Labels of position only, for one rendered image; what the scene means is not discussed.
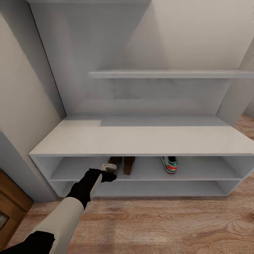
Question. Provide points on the door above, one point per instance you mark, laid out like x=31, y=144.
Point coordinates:
x=14, y=206

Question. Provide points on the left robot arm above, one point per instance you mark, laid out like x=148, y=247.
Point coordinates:
x=54, y=233

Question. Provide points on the sandal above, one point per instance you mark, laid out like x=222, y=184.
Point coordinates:
x=128, y=161
x=116, y=160

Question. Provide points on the gym shoe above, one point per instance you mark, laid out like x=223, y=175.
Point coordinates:
x=170, y=163

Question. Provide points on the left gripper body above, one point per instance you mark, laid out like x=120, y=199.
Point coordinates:
x=108, y=176

